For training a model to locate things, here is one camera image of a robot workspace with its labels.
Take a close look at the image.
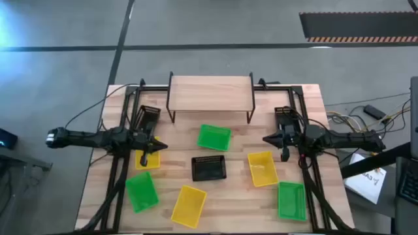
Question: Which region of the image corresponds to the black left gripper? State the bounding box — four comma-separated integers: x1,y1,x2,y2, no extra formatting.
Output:
131,129,169,154

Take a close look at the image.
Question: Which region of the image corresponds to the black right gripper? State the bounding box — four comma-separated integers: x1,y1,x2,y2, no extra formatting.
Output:
263,122,306,149

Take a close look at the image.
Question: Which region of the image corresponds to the yellow plastic basket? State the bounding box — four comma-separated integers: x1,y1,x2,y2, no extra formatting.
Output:
247,150,280,188
135,136,161,170
170,185,208,229

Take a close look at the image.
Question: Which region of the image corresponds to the green plastic basket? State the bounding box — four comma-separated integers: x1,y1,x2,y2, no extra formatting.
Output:
125,171,160,214
277,181,308,222
197,123,233,152

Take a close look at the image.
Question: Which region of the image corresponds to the wooden shelf with black legs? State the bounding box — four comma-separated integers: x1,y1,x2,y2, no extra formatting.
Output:
165,70,256,125

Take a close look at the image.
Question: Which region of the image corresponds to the white paper box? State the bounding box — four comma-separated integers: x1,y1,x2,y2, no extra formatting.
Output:
343,153,387,205

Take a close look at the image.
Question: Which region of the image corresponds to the black power adapter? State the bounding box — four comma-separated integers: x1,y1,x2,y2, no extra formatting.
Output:
363,104,388,121

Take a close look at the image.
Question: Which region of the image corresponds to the grey side stand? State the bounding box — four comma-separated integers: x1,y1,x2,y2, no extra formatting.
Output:
0,146,54,172

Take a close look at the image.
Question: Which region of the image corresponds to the black mat with hazard stripe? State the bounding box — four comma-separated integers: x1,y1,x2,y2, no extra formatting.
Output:
298,11,418,44

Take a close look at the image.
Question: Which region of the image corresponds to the grey upright panel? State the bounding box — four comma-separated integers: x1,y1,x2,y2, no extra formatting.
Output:
410,76,418,161

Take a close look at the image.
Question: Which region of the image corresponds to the black keyboard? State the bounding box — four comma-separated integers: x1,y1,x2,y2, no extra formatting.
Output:
396,159,418,206

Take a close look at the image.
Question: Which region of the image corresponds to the black device with blue light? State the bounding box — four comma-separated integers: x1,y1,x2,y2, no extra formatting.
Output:
0,127,19,151

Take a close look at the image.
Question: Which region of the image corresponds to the black aluminium table frame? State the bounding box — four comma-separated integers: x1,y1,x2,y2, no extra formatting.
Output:
81,78,354,234

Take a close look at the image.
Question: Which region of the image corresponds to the yellow cable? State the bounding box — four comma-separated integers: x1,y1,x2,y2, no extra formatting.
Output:
326,106,411,131

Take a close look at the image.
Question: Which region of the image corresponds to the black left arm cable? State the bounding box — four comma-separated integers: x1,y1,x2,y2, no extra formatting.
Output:
64,82,140,130

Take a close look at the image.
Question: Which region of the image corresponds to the thin black floor cable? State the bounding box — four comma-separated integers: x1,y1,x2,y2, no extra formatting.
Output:
325,93,411,107

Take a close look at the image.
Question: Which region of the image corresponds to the black looped floor cable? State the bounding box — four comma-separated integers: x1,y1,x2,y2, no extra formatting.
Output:
375,97,412,135

